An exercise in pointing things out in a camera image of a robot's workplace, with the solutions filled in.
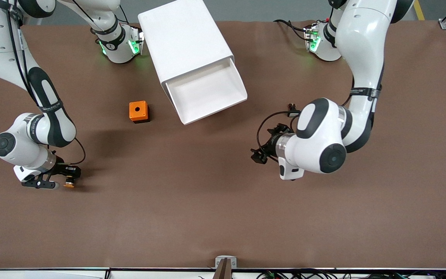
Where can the white table edge rail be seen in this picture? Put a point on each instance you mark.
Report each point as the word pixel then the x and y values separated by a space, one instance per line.
pixel 52 274

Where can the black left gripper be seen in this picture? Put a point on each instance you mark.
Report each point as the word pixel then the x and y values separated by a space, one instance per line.
pixel 271 144

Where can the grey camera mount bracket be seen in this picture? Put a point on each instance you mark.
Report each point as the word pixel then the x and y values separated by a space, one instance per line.
pixel 225 267

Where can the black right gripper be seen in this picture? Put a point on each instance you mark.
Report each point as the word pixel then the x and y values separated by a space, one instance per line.
pixel 62 169

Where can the white plastic drawer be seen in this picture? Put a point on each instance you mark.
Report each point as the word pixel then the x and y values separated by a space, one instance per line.
pixel 207 93

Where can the small black square pushbutton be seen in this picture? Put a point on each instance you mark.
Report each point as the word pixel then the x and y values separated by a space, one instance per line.
pixel 293 115

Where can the orange button enclosure box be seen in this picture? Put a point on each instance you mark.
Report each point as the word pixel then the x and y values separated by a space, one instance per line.
pixel 138 110

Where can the white drawer cabinet shell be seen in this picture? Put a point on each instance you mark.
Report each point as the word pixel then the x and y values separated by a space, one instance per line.
pixel 184 38

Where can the brown table mat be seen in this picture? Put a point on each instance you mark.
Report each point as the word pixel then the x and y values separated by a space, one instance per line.
pixel 223 201

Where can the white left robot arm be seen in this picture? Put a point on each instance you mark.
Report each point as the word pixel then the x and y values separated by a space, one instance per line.
pixel 362 38

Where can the yellow mushroom push button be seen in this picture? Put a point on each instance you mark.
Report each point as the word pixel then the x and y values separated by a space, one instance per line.
pixel 69 185

